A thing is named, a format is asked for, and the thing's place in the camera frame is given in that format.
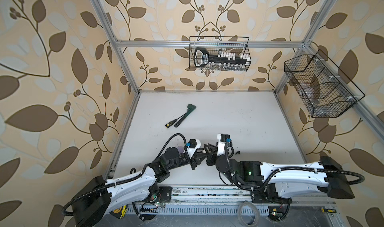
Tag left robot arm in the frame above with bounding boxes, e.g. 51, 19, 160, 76
61, 133, 207, 227

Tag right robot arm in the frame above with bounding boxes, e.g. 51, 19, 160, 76
204, 143, 365, 203

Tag purple round charging case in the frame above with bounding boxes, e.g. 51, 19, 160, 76
177, 146, 185, 154

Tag black yellow screwdriver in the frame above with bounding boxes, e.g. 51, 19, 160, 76
165, 119, 178, 128

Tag green pipe wrench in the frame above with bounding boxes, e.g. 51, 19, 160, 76
174, 104, 196, 128

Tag white tape roll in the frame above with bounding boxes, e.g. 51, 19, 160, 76
237, 202, 261, 227

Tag black tool in basket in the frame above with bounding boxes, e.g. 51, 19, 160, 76
192, 47, 251, 67

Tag yellow tape measure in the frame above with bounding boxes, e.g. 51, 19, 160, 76
110, 205, 128, 219

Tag small yellow screwdriver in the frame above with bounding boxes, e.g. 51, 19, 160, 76
321, 208, 337, 214

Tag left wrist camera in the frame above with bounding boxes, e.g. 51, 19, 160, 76
184, 139, 201, 157

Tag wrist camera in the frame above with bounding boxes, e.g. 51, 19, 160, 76
184, 139, 201, 157
217, 134, 233, 156

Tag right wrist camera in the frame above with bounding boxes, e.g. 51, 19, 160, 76
217, 134, 233, 156

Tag back wire basket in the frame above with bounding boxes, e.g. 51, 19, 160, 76
189, 35, 252, 72

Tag wire basket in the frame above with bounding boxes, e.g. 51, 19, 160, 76
189, 35, 252, 72
284, 50, 366, 118

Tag right wire basket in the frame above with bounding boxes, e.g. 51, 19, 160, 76
284, 50, 366, 118

